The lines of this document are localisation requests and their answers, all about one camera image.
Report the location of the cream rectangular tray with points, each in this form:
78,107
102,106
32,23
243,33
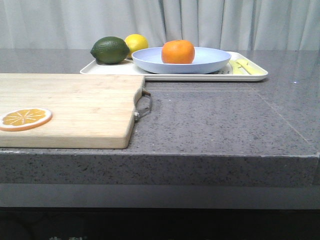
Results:
128,67

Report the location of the metal cutting board handle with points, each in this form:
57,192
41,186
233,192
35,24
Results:
145,109

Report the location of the yellow fruit slices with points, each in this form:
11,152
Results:
239,64

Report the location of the grey curtain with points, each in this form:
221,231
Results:
223,24

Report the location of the orange slice coaster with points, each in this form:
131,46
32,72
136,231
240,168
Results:
24,119

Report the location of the orange mandarin fruit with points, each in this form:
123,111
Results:
178,52

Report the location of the dark green lime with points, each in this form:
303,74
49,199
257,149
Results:
110,50

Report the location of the wooden cutting board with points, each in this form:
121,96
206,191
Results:
88,111

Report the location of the yellow lemon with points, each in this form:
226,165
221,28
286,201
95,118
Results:
136,42

